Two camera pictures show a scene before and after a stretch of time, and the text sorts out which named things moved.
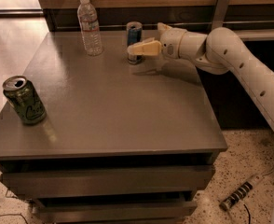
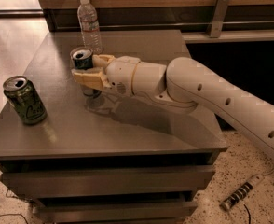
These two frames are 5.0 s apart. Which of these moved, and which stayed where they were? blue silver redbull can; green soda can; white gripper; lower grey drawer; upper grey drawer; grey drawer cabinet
Moved: white gripper; blue silver redbull can
Stayed: upper grey drawer; green soda can; lower grey drawer; grey drawer cabinet
